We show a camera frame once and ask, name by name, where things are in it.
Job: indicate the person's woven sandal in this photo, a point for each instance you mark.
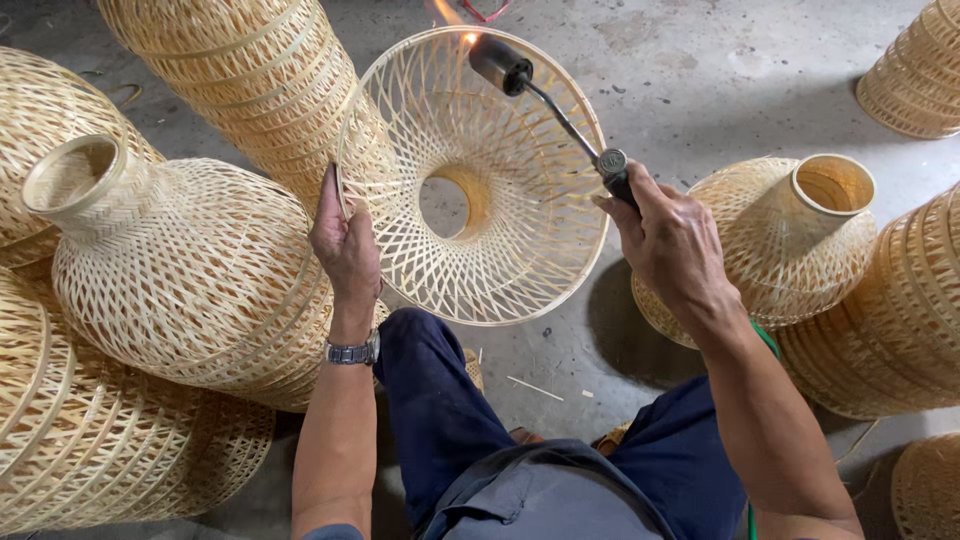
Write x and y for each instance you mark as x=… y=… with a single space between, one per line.
x=611 y=436
x=474 y=369

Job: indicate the tall stack of bamboo lampshades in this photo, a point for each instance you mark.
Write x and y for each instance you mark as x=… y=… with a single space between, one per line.
x=255 y=82

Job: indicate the silver metal wristwatch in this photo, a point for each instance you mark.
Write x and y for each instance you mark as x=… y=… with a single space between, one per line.
x=351 y=352

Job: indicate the person's grey shirt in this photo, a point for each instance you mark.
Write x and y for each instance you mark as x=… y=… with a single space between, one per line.
x=540 y=495

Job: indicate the thin bamboo splinter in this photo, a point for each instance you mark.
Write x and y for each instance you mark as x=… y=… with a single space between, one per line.
x=534 y=388

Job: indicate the person's right hand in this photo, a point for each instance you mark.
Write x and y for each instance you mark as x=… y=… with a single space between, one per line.
x=675 y=240

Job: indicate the black gas torch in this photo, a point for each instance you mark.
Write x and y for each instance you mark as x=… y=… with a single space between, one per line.
x=499 y=64

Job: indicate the stack of ribbed bamboo lampshades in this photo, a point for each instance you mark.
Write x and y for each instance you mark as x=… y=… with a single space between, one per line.
x=919 y=82
x=900 y=315
x=97 y=442

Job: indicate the person's navy trousers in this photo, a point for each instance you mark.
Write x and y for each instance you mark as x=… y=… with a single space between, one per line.
x=435 y=405

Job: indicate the thin bamboo strip loop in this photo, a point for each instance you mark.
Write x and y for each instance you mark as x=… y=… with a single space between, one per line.
x=129 y=91

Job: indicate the person's left hand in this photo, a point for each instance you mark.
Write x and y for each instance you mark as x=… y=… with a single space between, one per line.
x=349 y=251

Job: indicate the round woven bamboo lampshade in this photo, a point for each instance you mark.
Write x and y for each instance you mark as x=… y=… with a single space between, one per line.
x=930 y=487
x=45 y=120

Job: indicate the bamboo lampshade with neck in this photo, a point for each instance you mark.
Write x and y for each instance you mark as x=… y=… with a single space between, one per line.
x=187 y=277
x=787 y=240

